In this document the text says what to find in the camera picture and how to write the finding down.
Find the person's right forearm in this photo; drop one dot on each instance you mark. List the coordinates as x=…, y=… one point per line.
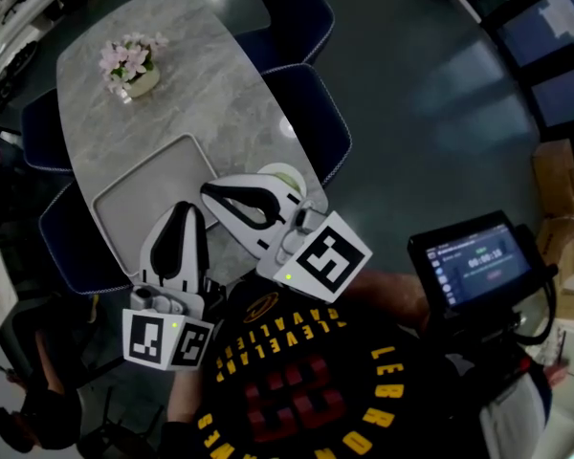
x=397, y=299

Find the black metal chair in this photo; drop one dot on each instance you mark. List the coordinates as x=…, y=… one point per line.
x=115, y=433

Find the black jersey with yellow letters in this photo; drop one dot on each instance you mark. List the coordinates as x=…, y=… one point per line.
x=315, y=376

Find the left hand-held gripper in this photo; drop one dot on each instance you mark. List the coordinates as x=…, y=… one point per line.
x=162, y=337

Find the black framed panel stand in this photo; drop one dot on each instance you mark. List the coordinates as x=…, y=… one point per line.
x=545, y=31

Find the pink flowers in white pot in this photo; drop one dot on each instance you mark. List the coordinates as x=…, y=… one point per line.
x=129, y=62

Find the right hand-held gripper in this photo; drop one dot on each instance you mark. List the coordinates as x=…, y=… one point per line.
x=330, y=261

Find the grey rectangular tray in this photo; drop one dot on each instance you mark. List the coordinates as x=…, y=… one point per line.
x=148, y=184

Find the person's left forearm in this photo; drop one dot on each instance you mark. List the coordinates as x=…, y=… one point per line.
x=184, y=395

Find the white fabric bag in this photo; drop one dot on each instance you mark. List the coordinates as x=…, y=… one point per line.
x=512, y=419

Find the black monitor screen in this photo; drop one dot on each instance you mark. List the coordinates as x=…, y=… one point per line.
x=478, y=261

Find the white round plate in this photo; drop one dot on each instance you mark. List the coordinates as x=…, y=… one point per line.
x=272, y=166

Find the grey marble table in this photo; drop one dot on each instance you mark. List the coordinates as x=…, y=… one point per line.
x=196, y=93

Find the green cabbage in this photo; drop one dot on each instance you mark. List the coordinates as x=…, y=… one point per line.
x=289, y=180

